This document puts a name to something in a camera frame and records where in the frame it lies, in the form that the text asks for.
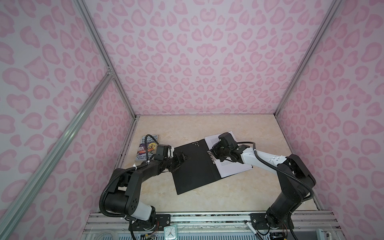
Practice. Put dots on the small white desk clock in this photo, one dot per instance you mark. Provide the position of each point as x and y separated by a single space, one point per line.
171 232

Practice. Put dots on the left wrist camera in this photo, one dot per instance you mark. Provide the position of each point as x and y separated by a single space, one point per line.
163 152

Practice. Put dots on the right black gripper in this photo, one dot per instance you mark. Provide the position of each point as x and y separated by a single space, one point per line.
214 150

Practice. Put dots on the colourful paperback book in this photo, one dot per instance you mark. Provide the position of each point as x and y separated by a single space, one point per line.
147 148

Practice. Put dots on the black file folder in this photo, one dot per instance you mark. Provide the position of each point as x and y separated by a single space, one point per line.
198 170

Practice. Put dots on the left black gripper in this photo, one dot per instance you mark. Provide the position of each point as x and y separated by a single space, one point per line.
178 162

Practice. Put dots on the aluminium diagonal frame bar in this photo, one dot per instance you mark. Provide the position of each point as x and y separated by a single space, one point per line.
21 204

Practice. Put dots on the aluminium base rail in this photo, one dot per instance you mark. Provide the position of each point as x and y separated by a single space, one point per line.
307 225

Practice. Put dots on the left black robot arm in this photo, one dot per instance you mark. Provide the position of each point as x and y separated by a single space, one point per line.
121 196

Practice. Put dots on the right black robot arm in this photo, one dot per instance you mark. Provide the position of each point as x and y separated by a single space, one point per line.
296 181

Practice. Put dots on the white printed sheet back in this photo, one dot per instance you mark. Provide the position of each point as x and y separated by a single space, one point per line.
225 168

